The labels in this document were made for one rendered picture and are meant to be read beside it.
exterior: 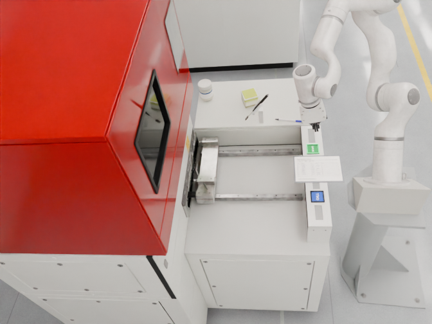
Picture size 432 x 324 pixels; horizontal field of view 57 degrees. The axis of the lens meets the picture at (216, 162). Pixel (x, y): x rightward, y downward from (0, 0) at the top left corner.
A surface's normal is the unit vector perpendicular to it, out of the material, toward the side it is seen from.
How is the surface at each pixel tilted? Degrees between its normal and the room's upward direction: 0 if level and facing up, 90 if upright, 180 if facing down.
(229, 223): 0
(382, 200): 90
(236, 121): 0
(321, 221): 0
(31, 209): 90
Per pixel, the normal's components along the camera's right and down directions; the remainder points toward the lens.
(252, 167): -0.13, -0.61
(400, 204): -0.12, 0.79
